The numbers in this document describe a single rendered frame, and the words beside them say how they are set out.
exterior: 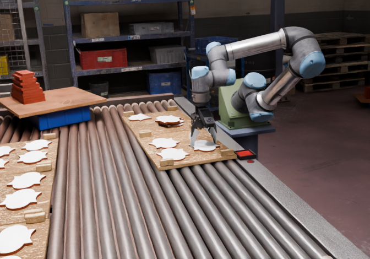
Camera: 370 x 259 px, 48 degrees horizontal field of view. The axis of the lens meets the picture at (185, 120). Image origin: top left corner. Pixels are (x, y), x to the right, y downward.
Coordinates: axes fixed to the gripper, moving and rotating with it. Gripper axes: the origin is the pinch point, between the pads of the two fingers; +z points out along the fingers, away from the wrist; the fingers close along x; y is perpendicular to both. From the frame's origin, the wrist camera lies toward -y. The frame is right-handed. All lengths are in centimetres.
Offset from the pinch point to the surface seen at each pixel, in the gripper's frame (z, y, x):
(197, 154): 0.8, -7.8, 6.0
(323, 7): -47, 494, -425
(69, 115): -4, 69, 55
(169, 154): -0.1, -4.2, 17.8
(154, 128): -0.1, 37.2, 13.5
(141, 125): -0.3, 45.1, 18.8
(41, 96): -15, 83, 69
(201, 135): 0.3, 15.2, -4.2
